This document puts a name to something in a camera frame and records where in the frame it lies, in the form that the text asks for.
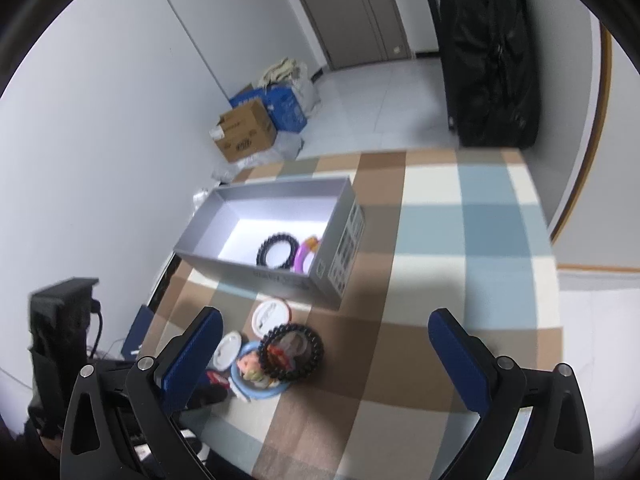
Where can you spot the blue cardboard box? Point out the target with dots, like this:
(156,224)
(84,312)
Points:
(282,105)

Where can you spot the pink pig doll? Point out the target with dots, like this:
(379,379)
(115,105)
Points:
(252,366)

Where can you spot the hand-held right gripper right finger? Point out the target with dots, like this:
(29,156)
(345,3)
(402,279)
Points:
(457,360)

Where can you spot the checkered mat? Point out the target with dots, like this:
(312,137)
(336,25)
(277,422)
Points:
(440,260)

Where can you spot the grey cardboard box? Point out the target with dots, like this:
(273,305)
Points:
(280,220)

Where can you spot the brown cardboard box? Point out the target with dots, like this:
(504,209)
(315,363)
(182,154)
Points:
(245,130)

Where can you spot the black backpack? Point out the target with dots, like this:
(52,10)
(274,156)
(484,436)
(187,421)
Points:
(487,55)

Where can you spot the grey plastic mailer bag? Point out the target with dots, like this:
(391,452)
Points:
(260,157)

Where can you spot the dark blue box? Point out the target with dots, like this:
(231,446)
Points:
(136,332)

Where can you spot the white round lid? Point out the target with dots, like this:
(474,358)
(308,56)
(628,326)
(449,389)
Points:
(271,312)
(227,349)

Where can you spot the grey door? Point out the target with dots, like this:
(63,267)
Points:
(360,15)

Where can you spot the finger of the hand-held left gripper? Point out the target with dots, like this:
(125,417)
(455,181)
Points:
(207,396)

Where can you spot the beige tote bag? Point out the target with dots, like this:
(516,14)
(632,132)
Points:
(281,72)

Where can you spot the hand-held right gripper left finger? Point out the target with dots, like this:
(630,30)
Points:
(192,355)

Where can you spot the white plastic bag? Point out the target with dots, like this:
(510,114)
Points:
(307,92)

